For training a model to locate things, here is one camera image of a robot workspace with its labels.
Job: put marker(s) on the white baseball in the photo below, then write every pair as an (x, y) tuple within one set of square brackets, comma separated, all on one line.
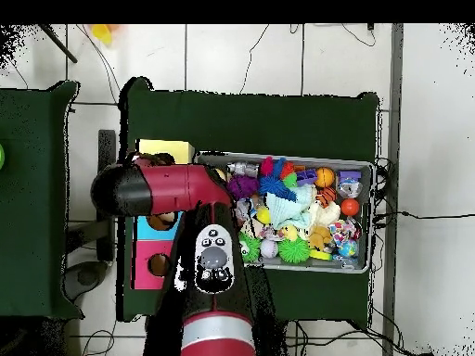
[(268, 248)]

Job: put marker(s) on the yellow object on floor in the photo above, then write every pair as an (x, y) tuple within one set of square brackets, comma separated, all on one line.
[(101, 33)]

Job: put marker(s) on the multicolour cloth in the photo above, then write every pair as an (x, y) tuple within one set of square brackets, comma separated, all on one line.
[(343, 230)]

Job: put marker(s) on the tiger plush toy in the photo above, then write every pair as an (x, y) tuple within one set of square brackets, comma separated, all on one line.
[(326, 196)]

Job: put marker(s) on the purple spiky ball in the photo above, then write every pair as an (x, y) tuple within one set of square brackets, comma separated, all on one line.
[(243, 186)]

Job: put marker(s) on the dark green side tablecloth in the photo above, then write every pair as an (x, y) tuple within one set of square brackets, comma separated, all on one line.
[(33, 259)]

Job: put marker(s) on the blue spiky ball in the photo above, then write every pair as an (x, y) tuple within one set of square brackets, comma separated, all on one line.
[(272, 185)]

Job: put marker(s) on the shallow mesh bin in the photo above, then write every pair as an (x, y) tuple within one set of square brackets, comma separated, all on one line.
[(315, 265)]

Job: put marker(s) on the green round object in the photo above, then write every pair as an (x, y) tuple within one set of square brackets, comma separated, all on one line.
[(1, 157)]

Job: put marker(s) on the orange ball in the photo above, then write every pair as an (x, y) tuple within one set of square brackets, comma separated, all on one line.
[(350, 207)]

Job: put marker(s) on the green spiky toy with eyes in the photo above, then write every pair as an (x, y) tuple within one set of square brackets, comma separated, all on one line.
[(250, 249)]

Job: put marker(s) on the black rod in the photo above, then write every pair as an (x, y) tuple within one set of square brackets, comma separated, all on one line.
[(59, 44)]

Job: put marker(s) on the black upright panel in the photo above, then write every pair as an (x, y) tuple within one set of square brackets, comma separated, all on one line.
[(105, 144)]

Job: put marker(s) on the wooden box with three holes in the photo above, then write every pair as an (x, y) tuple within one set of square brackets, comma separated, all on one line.
[(143, 274)]

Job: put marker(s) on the light blue knitted cloth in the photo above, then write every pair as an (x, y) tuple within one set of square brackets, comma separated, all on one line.
[(285, 211)]

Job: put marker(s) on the brown teddy bear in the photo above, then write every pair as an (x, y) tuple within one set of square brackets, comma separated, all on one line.
[(319, 239)]

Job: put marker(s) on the green spiky ball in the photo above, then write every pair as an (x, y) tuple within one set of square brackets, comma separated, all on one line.
[(294, 251)]

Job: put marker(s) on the grey round base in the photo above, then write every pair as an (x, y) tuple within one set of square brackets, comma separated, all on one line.
[(87, 276)]

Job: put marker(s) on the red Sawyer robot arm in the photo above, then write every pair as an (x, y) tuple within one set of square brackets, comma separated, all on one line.
[(178, 185)]

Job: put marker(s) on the small basketball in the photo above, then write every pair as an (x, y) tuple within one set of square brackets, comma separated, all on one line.
[(325, 177)]

